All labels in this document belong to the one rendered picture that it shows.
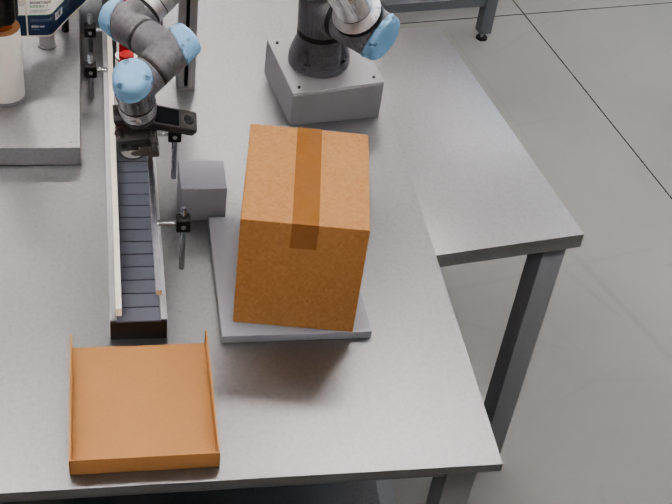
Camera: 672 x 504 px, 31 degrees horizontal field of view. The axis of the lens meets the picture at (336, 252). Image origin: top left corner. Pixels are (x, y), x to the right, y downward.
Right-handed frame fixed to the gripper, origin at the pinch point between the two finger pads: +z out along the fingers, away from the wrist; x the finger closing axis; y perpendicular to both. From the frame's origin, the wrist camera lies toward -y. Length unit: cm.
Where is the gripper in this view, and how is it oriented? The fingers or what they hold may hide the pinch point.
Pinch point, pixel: (156, 150)
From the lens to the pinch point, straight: 261.1
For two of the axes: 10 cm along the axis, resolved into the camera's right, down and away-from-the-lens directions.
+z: -0.6, 3.3, 9.4
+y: -9.9, 1.0, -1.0
